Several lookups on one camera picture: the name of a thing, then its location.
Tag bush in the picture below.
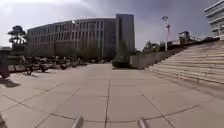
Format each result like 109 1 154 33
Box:
111 39 133 70

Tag row of trees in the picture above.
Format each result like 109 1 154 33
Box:
74 34 113 63

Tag grey paved plaza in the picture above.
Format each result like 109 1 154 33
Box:
0 63 224 128

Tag large grey building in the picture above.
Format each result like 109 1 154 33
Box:
26 13 136 63

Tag lamp pole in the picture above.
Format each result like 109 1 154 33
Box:
161 15 170 52

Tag robot's own part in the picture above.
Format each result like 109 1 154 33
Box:
71 115 85 128
137 117 150 128

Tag row of parked bicycles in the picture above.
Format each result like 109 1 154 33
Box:
19 54 88 76

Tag wide concrete stairs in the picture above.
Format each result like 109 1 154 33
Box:
146 39 224 86

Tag tree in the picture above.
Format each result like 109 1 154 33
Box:
7 25 28 51

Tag dark bin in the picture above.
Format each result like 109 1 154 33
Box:
0 48 11 79

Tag glass building with white bands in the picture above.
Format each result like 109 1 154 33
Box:
203 0 224 38

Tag grey concrete wall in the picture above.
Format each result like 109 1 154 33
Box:
129 44 188 70

